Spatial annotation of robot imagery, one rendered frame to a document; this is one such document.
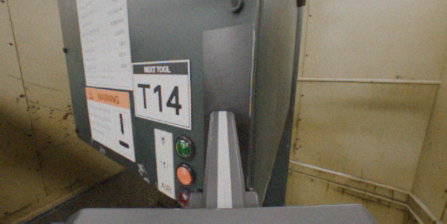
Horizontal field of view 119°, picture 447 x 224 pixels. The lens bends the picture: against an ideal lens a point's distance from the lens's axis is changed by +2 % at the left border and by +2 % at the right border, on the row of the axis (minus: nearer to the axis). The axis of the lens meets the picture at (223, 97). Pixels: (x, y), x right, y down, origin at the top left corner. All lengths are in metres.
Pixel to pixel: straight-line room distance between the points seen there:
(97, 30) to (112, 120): 0.14
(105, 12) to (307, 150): 1.26
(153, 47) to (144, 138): 0.12
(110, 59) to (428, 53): 1.34
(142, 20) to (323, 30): 1.10
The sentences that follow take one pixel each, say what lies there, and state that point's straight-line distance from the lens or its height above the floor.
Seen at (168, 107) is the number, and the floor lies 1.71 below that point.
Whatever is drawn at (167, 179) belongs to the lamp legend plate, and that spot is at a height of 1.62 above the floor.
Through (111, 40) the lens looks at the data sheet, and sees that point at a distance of 0.26.
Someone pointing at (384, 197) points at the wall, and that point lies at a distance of 1.45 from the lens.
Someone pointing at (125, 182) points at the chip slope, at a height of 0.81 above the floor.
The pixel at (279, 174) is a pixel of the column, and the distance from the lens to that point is 0.95.
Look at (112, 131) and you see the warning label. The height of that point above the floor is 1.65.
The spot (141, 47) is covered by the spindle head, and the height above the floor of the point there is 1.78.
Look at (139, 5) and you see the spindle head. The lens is 0.21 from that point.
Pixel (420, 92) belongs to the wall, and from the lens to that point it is 1.28.
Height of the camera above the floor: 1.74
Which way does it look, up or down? 9 degrees down
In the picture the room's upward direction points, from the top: 1 degrees clockwise
